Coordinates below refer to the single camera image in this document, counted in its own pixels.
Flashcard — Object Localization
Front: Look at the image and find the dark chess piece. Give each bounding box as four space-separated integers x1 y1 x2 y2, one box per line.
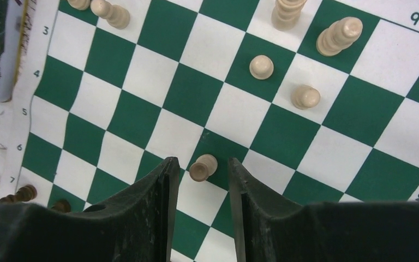
0 184 37 204
50 199 71 213

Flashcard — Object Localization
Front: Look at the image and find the light wooden chess piece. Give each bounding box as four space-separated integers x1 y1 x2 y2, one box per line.
271 0 307 31
316 16 363 57

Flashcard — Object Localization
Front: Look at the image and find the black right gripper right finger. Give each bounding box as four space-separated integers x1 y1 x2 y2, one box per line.
228 157 419 261

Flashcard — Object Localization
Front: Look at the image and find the green white chess board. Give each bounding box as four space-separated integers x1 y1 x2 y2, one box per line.
1 1 419 261

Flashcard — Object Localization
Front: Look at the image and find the light wooden pawn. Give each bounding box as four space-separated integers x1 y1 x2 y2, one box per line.
90 0 130 29
67 0 91 10
249 55 274 80
291 85 321 110
189 154 218 182

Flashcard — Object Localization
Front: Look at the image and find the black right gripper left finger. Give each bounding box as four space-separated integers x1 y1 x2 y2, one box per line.
0 157 180 261

